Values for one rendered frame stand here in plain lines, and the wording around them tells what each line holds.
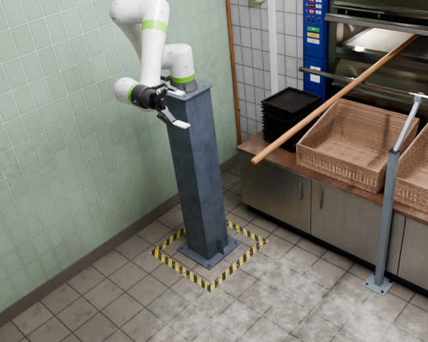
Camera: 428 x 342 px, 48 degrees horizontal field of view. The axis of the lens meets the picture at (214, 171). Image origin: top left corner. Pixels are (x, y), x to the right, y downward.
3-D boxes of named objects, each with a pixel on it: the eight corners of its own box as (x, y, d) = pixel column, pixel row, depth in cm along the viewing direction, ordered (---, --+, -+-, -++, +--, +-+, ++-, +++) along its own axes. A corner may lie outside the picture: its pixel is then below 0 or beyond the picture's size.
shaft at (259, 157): (255, 166, 204) (255, 160, 202) (250, 164, 206) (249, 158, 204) (420, 36, 304) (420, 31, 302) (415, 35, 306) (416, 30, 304)
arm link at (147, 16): (148, 5, 231) (138, -9, 219) (174, 4, 228) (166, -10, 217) (145, 41, 228) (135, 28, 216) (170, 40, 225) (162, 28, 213)
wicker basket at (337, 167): (336, 132, 335) (337, 96, 320) (416, 157, 300) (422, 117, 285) (294, 164, 308) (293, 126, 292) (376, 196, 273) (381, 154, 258)
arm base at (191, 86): (153, 86, 278) (151, 76, 275) (172, 77, 287) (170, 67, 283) (184, 96, 262) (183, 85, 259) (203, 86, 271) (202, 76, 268)
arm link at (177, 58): (170, 73, 275) (165, 41, 265) (197, 73, 272) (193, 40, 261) (164, 83, 265) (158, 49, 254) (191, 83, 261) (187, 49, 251)
